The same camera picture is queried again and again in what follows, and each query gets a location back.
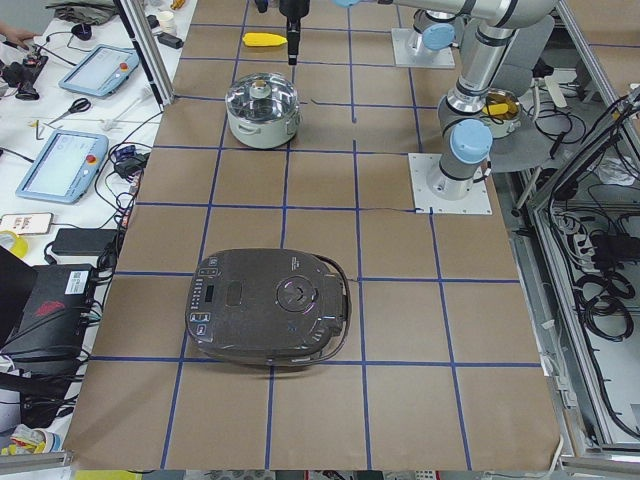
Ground pale green electric pot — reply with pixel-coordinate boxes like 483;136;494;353
227;102;302;149

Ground glass pot lid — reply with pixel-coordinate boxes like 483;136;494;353
225;72;299;124

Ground blue teach pendant near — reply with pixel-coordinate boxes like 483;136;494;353
16;129;109;204

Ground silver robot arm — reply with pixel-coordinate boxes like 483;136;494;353
401;0;557;201
278;1;456;67

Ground black scissors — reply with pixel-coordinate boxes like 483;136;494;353
52;97;92;123

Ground grey office chair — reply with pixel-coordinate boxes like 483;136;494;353
462;15;554;173

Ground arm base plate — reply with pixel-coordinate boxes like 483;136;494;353
391;25;455;69
408;153;492;215

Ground blue teach pendant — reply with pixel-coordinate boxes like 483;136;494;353
58;44;140;97
16;129;109;204

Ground steel bowl with yellow item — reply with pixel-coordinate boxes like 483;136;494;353
480;90;521;139

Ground dark grey rice cooker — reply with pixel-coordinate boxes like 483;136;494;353
185;248;351;367

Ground yellow corn cob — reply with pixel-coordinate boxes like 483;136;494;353
242;32;288;48

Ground aluminium frame post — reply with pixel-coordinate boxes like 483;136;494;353
114;0;174;107

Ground person forearm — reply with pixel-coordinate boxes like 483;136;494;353
0;21;37;49

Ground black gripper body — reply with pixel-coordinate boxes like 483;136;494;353
279;0;310;19

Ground black power adapter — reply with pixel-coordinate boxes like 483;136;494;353
51;228;116;256

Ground yellow tape roll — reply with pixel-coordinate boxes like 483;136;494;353
0;231;29;258

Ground blue teach pendant far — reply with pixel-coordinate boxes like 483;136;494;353
58;44;140;97

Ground black cable bundle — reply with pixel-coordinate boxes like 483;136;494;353
574;269;636;341

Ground black computer box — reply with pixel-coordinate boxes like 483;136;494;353
1;249;96;361

